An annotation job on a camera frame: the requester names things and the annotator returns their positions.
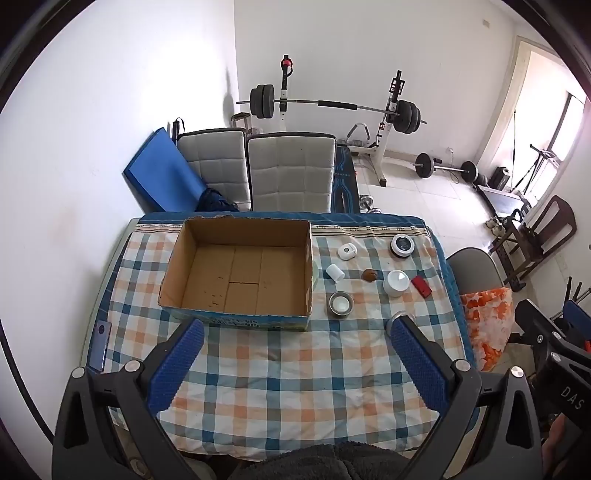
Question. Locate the round metal tin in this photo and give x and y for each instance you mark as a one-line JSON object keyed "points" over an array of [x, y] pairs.
{"points": [[341, 304]]}

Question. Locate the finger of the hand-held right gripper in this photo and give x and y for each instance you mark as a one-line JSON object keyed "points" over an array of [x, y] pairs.
{"points": [[577, 314]]}

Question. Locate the small brown stool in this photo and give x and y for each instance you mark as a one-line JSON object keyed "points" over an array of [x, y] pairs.
{"points": [[243, 122]]}

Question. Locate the small white bottle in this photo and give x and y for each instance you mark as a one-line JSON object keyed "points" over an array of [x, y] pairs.
{"points": [[335, 273]]}

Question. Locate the black speaker box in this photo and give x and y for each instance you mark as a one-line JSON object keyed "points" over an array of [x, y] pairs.
{"points": [[501, 177]]}

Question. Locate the small red box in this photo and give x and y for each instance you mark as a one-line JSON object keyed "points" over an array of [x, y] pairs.
{"points": [[421, 286]]}

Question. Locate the chrome dumbbell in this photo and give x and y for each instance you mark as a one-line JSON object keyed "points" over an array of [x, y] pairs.
{"points": [[369, 204]]}

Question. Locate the checked tablecloth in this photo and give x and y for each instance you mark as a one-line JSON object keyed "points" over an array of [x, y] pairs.
{"points": [[286, 369]]}

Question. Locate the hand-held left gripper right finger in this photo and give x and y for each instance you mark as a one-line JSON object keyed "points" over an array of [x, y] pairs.
{"points": [[418, 360]]}

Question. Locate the black and white round jar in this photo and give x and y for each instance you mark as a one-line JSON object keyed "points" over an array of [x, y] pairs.
{"points": [[401, 244]]}

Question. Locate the white round case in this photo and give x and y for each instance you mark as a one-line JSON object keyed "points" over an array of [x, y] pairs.
{"points": [[346, 251]]}

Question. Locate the dark blue bag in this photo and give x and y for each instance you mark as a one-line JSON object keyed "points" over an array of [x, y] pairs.
{"points": [[216, 201]]}

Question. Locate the white weight bench rack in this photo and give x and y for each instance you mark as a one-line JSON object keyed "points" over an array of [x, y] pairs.
{"points": [[383, 138]]}

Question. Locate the blue smartphone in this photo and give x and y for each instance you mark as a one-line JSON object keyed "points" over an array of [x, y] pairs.
{"points": [[99, 348]]}

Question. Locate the dark fleece clothing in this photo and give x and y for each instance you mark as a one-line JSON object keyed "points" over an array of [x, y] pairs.
{"points": [[323, 464]]}

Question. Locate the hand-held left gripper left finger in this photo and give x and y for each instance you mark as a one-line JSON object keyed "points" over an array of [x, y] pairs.
{"points": [[182, 360]]}

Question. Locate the brown walnut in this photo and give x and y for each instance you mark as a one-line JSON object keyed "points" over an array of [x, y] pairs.
{"points": [[369, 275]]}

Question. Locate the blue folded exercise mat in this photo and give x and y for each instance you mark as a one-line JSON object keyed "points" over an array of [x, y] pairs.
{"points": [[161, 170]]}

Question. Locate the orange patterned bag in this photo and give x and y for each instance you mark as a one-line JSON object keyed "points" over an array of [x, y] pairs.
{"points": [[487, 323]]}

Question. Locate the short barbell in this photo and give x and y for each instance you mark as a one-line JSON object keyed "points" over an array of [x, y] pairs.
{"points": [[445, 168]]}

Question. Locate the blue patterned bench pad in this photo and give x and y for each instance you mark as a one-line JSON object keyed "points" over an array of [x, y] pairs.
{"points": [[344, 180]]}

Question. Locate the brown wooden chair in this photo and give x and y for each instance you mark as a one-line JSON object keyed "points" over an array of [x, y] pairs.
{"points": [[540, 240]]}

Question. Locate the long barbell with black plates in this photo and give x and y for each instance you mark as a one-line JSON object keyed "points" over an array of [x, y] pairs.
{"points": [[332, 105]]}

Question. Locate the grey round-backed chair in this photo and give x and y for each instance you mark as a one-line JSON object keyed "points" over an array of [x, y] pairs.
{"points": [[473, 267]]}

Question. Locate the cardboard box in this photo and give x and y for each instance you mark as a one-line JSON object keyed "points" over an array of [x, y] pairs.
{"points": [[240, 277]]}

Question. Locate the grey padded chair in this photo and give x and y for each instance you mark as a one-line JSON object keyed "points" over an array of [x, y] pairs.
{"points": [[214, 161], [291, 170]]}

